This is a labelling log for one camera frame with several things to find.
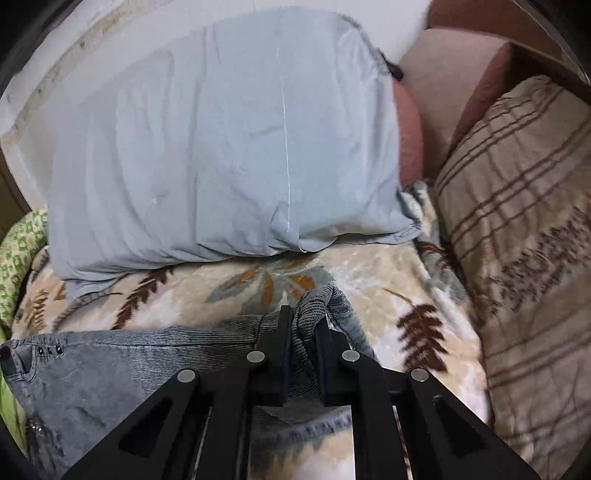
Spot green patterned cloth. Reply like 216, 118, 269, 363
0, 210, 49, 325

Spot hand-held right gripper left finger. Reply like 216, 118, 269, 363
60, 305, 295, 480

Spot light pink cushion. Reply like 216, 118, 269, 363
398, 28, 515, 182

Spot brown wooden board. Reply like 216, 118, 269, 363
428, 0, 588, 89

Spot beige leaf-print blanket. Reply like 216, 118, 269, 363
9, 180, 496, 480

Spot striped beige pillow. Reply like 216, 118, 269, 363
434, 76, 591, 480

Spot grey-blue denim pants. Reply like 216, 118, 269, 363
0, 284, 377, 480

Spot light blue pillow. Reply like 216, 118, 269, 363
46, 7, 422, 283

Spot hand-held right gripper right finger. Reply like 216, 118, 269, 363
315, 318, 542, 480

